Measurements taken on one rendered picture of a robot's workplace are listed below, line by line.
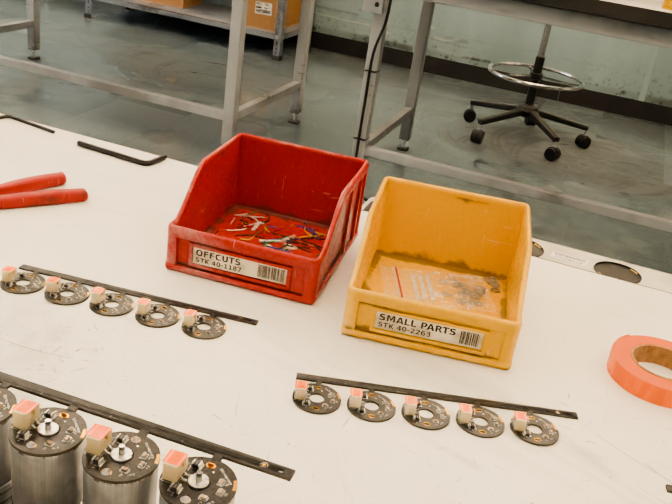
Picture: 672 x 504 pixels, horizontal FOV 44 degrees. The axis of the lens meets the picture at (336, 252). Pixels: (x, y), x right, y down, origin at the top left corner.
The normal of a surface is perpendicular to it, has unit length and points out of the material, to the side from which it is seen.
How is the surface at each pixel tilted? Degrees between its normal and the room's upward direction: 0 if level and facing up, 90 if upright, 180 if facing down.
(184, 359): 0
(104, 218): 0
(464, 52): 90
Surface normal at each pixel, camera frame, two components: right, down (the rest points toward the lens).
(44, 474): 0.16, 0.44
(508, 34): -0.35, 0.36
